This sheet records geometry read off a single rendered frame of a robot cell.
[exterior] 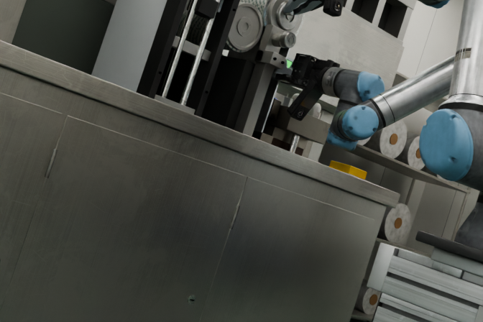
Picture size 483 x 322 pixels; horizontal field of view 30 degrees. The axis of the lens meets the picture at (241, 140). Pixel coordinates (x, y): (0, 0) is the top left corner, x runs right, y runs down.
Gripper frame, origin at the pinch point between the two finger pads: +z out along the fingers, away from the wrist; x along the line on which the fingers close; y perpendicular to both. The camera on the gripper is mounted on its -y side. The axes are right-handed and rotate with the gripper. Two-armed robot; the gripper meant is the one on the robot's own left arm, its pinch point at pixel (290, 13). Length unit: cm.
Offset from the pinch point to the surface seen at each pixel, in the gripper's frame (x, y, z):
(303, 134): -18.8, -21.2, 17.9
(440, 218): -452, 138, 204
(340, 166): -14.5, -38.4, 6.6
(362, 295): -359, 70, 233
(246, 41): 7.3, -5.5, 10.3
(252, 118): 1.4, -22.7, 18.3
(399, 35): -88, 40, 15
